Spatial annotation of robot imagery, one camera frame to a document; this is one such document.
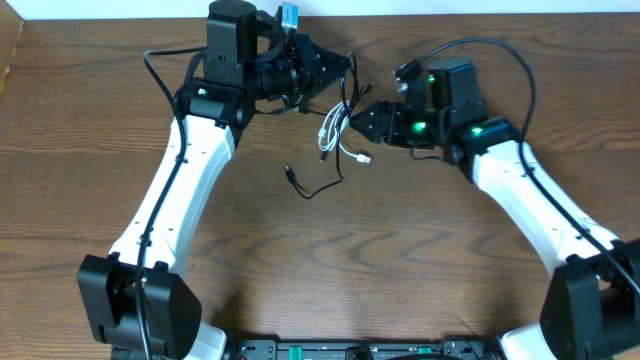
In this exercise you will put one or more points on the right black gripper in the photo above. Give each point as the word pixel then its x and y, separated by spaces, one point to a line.
pixel 384 127

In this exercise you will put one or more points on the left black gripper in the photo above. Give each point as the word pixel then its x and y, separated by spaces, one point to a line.
pixel 308 70

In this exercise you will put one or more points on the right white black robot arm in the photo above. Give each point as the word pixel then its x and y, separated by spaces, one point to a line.
pixel 590 310

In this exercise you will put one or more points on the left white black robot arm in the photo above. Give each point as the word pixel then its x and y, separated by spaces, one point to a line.
pixel 136 297

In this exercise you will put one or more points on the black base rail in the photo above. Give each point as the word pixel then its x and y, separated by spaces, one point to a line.
pixel 271 349

